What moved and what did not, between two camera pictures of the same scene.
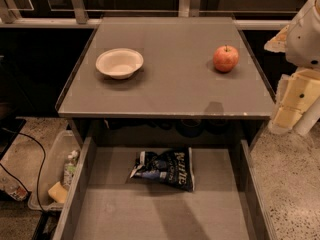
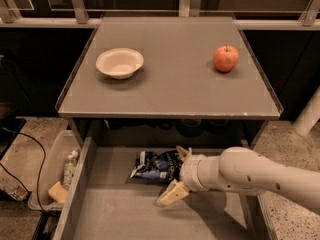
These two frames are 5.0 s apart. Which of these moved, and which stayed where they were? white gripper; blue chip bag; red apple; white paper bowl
Moved: white gripper
Stayed: red apple; white paper bowl; blue chip bag
